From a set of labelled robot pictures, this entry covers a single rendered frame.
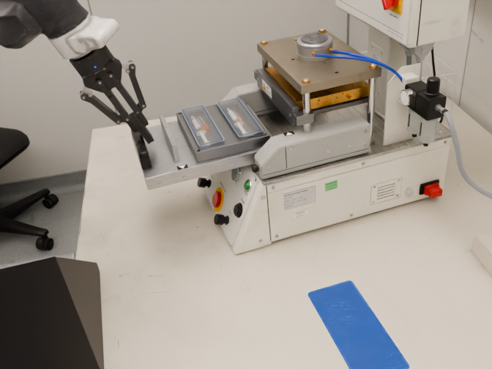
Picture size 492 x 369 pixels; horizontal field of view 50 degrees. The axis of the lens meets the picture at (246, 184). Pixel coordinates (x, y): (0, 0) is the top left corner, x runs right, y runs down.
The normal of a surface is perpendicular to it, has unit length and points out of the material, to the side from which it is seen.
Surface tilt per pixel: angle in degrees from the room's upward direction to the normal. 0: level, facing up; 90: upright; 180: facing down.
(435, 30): 90
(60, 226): 0
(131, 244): 0
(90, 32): 19
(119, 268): 0
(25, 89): 90
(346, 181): 90
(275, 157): 90
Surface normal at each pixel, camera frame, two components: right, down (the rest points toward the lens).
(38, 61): 0.18, 0.55
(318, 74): -0.09, -0.82
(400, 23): -0.95, 0.25
